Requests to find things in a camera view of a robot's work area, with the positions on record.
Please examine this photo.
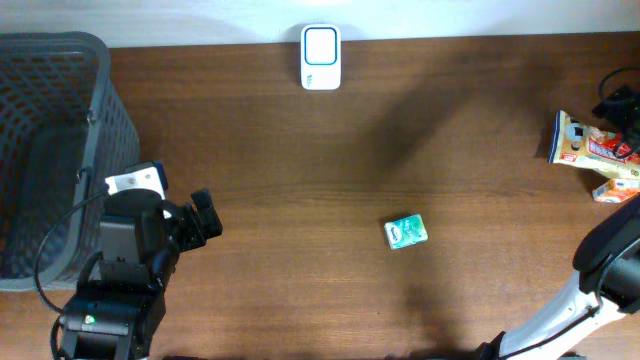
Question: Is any green Kleenex tissue pack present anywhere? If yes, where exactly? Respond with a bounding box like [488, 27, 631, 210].
[384, 214, 428, 250]

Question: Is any red snack bag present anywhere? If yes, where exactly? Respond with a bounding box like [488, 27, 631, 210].
[597, 133, 635, 162]

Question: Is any grey plastic mesh basket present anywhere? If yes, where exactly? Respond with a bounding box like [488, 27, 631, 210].
[1, 32, 140, 292]

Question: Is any white barcode scanner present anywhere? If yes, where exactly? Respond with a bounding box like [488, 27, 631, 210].
[300, 24, 342, 91]

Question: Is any cream rice cracker bag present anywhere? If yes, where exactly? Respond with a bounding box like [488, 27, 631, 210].
[548, 110, 639, 180]

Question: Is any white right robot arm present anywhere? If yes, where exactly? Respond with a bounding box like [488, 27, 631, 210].
[473, 85, 639, 359]

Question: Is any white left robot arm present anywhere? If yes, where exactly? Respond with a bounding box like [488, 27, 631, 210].
[50, 162, 223, 360]

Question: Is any orange Kleenex tissue pack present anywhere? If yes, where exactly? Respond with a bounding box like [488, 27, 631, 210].
[592, 179, 639, 203]

